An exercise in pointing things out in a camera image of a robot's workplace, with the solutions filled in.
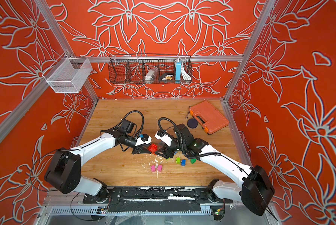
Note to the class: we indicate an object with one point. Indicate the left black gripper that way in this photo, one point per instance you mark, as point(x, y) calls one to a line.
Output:
point(138, 150)

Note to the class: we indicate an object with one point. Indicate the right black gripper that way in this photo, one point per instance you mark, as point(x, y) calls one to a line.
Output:
point(165, 151)

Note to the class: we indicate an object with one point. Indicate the small red lego brick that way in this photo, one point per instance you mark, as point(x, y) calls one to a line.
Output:
point(153, 148)

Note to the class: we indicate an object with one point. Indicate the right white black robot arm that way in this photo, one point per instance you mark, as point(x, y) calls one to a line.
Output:
point(253, 186)

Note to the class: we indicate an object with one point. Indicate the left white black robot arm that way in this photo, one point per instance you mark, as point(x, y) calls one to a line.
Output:
point(64, 171)

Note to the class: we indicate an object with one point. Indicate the small blue lego brick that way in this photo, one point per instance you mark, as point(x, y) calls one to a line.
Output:
point(183, 162)

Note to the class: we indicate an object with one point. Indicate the dark green lego brick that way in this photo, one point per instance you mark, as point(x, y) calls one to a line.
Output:
point(193, 161)

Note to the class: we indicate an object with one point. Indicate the dark round disc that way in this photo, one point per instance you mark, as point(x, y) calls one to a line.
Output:
point(192, 123)

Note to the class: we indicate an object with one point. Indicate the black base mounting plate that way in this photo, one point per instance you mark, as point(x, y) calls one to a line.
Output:
point(158, 199)

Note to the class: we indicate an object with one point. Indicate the orange plastic tool case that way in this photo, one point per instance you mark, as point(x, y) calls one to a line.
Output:
point(209, 117)

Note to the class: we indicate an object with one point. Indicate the grey plastic bag in basket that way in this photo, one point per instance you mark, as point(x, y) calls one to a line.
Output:
point(151, 75)

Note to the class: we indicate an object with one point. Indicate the black item in basket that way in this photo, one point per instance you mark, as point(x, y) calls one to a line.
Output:
point(168, 76)

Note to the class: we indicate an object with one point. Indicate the light blue box in basket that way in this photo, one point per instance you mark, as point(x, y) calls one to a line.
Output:
point(178, 67)

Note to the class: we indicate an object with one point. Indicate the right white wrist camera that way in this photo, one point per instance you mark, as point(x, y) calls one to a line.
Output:
point(160, 135)

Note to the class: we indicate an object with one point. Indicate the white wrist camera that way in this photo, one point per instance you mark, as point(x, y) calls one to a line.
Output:
point(160, 135)
point(143, 139)

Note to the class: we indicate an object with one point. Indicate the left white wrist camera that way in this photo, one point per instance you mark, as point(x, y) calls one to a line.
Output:
point(143, 139)

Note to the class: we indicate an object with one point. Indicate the white slotted cable duct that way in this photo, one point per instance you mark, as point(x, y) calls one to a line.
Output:
point(78, 210)

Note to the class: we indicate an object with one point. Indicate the black wire wall basket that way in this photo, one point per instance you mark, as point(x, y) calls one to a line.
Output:
point(132, 69)

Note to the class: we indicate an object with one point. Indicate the clear acrylic wall box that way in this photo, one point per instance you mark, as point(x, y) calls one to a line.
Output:
point(69, 75)

